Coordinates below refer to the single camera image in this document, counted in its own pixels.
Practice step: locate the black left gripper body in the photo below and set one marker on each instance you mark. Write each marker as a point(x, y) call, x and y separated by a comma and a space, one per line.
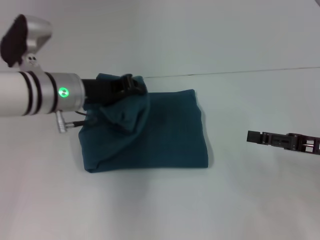
point(97, 90)

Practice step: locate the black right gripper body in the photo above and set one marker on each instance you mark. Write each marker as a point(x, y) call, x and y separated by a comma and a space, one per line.
point(306, 145)

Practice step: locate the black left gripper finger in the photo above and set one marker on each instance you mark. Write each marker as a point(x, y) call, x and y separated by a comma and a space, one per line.
point(132, 85)

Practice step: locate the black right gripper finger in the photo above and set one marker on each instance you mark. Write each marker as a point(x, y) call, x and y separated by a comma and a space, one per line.
point(265, 138)

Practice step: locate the teal blue FREE! t-shirt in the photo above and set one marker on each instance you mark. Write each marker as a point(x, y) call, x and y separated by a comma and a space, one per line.
point(162, 130)

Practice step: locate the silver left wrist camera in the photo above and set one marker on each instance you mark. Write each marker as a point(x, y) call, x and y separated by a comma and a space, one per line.
point(22, 40)

